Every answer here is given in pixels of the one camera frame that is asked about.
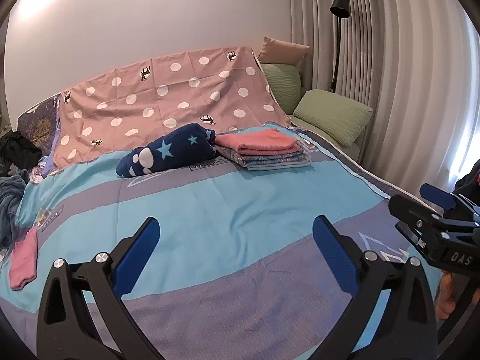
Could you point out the small pink folded garment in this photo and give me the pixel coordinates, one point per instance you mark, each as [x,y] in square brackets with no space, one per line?
[24,258]

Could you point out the beige pillow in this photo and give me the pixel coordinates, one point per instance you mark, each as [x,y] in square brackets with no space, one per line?
[283,50]

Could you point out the person's right hand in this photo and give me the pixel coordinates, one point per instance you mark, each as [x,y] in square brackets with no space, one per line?
[445,296]

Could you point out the grey pleated curtain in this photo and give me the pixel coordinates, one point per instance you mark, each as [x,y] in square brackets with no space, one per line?
[393,63]

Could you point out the teal and purple bedspread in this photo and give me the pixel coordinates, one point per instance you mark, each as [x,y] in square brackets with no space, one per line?
[232,202]

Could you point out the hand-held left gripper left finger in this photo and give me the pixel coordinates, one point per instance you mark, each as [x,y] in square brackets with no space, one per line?
[137,255]

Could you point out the small green pillow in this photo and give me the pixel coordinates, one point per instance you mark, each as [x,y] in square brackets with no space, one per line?
[281,86]

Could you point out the navy star-print rolled blanket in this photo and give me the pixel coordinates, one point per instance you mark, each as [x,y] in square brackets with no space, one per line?
[168,152]

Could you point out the pink polka dot sheet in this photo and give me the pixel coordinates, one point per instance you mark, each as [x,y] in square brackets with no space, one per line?
[168,93]

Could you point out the pink long-sleeved shirt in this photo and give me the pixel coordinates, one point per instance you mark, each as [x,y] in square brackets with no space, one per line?
[255,140]

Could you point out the floral printed cloth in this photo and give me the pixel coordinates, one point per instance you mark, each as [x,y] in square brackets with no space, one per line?
[43,172]

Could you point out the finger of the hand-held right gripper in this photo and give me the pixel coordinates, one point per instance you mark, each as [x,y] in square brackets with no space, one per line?
[408,208]
[437,194]

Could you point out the dark patterned headboard cushion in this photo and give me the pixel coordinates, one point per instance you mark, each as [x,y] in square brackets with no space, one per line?
[37,123]

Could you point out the black floor lamp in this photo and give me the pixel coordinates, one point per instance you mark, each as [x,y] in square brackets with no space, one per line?
[339,5]

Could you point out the large green pillow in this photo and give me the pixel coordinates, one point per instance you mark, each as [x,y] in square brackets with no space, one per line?
[333,114]

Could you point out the blue-grey crumpled blanket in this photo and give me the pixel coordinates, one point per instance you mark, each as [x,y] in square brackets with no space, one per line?
[9,202]

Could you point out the black crumpled clothes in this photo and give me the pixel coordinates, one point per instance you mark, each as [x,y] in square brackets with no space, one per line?
[18,150]

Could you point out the stack of patterned clothes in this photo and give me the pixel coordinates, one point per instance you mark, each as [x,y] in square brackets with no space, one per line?
[273,160]

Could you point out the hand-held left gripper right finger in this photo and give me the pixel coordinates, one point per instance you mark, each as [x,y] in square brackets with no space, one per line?
[333,255]

